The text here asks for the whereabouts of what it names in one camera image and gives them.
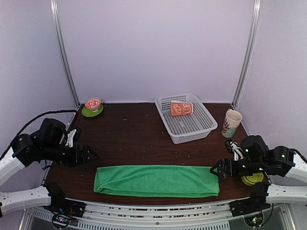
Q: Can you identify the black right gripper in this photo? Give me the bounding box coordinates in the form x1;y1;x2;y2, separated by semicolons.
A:
210;159;265;180

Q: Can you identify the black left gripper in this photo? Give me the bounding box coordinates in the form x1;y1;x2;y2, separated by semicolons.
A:
42;142;99;168

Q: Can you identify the green microfiber towel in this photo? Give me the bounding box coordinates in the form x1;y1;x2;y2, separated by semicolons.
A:
94;165;220;198

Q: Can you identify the white plastic mesh basket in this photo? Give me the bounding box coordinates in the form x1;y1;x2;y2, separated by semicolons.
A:
154;93;218;144

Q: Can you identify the orange bunny pattern towel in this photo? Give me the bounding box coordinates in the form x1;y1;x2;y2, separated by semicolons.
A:
170;101;193;117

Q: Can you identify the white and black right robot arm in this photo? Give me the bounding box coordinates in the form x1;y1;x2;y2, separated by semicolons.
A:
210;135;307;212

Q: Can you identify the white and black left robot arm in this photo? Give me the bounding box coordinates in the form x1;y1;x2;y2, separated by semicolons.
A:
0;118;99;217

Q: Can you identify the lime green bowl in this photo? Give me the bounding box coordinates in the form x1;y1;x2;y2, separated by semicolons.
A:
241;172;264;186

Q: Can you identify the green saucer plate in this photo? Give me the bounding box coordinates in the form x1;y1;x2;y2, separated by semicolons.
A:
82;105;104;117

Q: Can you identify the red patterned ceramic bowl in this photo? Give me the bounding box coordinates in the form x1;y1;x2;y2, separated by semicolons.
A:
85;98;102;112

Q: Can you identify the cream patterned ceramic mug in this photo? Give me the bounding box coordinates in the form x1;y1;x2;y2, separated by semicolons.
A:
221;109;243;138

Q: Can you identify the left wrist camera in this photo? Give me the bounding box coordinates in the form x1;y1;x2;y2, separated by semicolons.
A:
65;127;82;148

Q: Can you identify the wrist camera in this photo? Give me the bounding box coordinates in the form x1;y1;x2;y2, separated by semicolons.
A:
224;139;244;161
65;127;82;148

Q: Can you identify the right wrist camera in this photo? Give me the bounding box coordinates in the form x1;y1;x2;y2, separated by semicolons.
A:
224;139;244;161

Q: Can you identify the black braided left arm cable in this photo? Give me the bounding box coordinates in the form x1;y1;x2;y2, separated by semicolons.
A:
0;109;77;161

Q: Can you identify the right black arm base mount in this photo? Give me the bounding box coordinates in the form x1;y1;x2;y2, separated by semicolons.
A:
229;183;271;217

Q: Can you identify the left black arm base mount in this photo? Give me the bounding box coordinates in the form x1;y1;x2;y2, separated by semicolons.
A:
43;183;86;218

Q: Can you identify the front aluminium rail base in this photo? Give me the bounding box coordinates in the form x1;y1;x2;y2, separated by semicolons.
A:
17;199;299;230

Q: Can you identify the left aluminium frame post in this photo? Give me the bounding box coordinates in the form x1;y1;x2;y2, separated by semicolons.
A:
50;0;81;107

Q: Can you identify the aluminium frame post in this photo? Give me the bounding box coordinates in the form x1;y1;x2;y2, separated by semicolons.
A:
232;0;262;109
50;0;81;107

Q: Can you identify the right aluminium frame post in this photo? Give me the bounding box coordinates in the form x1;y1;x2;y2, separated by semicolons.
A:
232;0;262;109

